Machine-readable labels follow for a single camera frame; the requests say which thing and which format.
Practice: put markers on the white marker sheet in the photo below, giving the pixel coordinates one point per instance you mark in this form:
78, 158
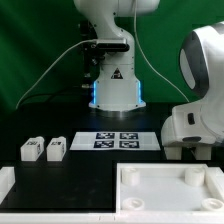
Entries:
134, 141

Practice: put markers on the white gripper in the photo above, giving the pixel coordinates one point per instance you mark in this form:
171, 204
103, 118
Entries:
185, 127

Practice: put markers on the black camera on base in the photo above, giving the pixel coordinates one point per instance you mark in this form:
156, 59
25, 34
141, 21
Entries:
111, 45

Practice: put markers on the white square tabletop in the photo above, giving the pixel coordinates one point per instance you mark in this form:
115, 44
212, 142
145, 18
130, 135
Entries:
169, 188

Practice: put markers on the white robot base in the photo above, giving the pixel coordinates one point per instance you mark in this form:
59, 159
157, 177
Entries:
116, 89

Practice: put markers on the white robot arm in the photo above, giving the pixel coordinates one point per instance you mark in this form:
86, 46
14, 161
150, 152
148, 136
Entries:
202, 65

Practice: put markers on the white obstacle fence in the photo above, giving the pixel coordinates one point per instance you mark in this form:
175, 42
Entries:
117, 217

